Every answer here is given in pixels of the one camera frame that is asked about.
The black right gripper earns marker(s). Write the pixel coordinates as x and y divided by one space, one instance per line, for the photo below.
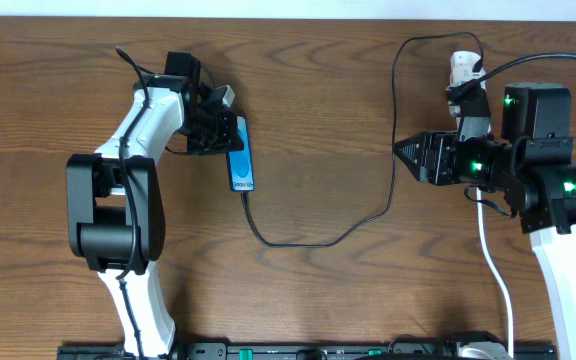
437 150

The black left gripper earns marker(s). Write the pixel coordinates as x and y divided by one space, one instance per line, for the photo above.
227 140

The blue Samsung smartphone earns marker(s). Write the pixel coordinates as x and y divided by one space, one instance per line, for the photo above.
241 174

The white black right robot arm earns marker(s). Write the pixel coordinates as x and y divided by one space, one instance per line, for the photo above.
531 165

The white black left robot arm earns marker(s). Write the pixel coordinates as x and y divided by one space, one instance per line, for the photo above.
116 219

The white USB charger adapter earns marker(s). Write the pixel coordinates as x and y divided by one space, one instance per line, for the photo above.
465 66

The white power strip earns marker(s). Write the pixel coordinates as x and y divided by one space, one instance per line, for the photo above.
455 107

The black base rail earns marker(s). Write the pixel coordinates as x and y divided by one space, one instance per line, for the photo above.
469 345

